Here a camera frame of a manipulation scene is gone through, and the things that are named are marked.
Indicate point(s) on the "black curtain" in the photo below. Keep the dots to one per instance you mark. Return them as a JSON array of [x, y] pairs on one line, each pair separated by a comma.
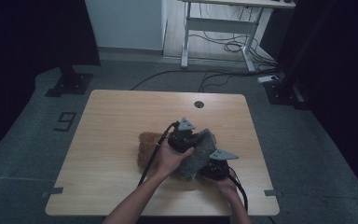
[[338, 77], [28, 46]]

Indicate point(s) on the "grey fuzzy cloth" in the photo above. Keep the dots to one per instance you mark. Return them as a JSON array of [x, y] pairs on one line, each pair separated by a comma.
[[199, 155]]

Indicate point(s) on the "person's left hand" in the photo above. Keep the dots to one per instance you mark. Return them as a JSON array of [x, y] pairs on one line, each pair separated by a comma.
[[171, 158]]

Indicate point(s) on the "person's right hand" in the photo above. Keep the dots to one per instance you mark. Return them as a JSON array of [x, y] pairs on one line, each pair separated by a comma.
[[227, 186]]

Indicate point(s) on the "white frame desk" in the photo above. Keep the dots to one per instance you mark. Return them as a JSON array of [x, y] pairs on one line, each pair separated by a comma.
[[223, 25]]

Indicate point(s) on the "black stand base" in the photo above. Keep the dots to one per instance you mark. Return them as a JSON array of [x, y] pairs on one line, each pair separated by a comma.
[[70, 84], [284, 93]]

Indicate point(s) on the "white power strip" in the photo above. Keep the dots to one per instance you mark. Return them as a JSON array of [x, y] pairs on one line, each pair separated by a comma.
[[268, 79]]

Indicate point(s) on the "black tape floor marking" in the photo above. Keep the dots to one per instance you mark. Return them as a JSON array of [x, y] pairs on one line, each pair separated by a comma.
[[65, 121]]

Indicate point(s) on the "grey tape strip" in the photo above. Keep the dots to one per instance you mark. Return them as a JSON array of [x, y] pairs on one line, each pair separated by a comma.
[[57, 190], [270, 193]]

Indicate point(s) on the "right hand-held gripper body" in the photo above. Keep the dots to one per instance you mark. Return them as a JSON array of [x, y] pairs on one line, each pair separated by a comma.
[[216, 166]]

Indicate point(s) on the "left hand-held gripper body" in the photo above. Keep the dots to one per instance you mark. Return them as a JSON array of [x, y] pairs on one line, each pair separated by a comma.
[[183, 137]]

